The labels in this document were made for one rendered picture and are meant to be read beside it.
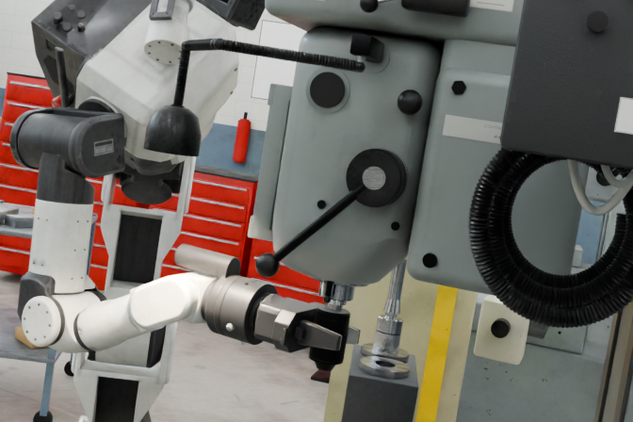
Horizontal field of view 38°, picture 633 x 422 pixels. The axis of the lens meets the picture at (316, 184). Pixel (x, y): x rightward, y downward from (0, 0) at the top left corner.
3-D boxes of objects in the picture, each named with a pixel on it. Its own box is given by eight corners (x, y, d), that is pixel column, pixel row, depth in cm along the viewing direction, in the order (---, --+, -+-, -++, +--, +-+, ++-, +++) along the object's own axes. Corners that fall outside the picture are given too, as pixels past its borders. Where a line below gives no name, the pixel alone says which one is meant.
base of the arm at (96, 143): (21, 187, 154) (-1, 126, 148) (72, 151, 163) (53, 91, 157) (90, 199, 147) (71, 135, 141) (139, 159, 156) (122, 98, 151)
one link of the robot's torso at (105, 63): (19, 139, 178) (-5, 30, 147) (133, 30, 194) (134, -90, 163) (142, 229, 175) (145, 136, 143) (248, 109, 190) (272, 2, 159)
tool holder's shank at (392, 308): (394, 316, 175) (404, 257, 174) (402, 319, 172) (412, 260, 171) (379, 314, 174) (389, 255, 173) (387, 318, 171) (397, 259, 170)
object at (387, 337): (391, 347, 176) (395, 319, 176) (402, 354, 172) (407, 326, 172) (368, 346, 175) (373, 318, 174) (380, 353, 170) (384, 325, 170)
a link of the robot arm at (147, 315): (192, 315, 130) (122, 338, 136) (229, 307, 138) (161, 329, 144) (181, 270, 131) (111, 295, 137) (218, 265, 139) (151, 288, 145)
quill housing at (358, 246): (251, 272, 117) (289, 18, 115) (295, 253, 137) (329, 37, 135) (398, 301, 113) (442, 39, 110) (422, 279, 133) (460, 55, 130)
